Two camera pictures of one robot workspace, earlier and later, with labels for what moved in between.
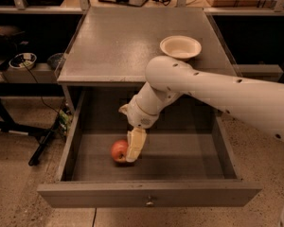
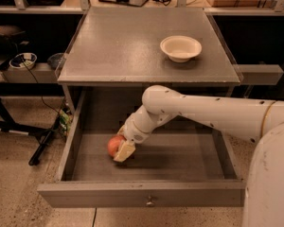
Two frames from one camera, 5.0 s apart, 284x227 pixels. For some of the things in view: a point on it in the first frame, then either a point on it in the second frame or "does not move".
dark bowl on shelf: x=57 y=61 does not move
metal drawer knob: x=150 y=202 does not move
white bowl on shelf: x=23 y=61 does not move
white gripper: x=140 y=116 → x=134 y=134
